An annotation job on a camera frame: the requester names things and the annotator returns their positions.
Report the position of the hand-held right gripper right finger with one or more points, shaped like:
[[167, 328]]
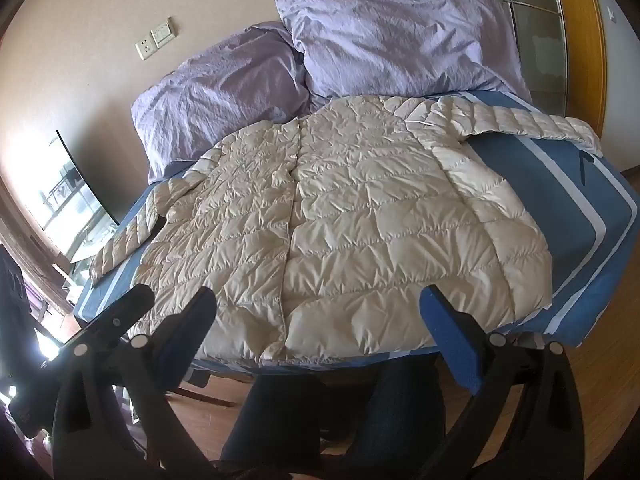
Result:
[[449, 345]]

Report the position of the white door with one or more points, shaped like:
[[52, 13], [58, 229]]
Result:
[[622, 75]]

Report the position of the white wall socket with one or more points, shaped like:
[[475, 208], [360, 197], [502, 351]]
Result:
[[145, 49]]

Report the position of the frosted glass door panel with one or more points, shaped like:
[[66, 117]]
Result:
[[530, 25]]

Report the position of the cream quilted blanket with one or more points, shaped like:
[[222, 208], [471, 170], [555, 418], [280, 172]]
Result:
[[360, 220]]

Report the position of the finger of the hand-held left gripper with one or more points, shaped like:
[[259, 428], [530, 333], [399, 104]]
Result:
[[122, 316]]

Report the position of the frameless mirror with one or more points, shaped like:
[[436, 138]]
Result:
[[75, 200]]

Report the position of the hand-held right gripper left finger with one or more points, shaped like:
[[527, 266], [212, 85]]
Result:
[[196, 321]]

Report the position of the person's right leg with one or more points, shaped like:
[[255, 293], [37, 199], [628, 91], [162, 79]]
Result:
[[400, 420]]

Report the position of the lavender pillow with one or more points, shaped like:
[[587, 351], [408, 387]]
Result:
[[220, 95], [395, 40]]

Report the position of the blue white-striped bed sheet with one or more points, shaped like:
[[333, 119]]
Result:
[[560, 200]]

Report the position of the white wall switch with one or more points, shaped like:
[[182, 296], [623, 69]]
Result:
[[163, 32]]

